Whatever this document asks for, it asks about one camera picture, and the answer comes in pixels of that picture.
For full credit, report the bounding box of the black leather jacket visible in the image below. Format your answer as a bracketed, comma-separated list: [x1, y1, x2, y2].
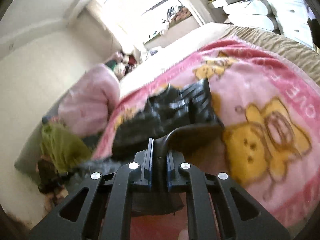
[111, 77, 226, 217]

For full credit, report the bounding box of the clothes pile at window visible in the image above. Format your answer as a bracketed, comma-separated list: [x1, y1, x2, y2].
[149, 5, 192, 37]

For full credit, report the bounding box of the green cloth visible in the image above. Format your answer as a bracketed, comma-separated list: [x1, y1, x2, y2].
[41, 122, 92, 173]

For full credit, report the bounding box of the pink quilted duvet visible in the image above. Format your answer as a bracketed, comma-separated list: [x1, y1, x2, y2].
[58, 64, 120, 138]

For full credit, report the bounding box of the pink cartoon fleece blanket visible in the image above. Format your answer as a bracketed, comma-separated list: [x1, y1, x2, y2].
[93, 37, 319, 226]

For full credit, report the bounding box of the white dresser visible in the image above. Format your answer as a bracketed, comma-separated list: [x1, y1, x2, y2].
[268, 0, 313, 49]

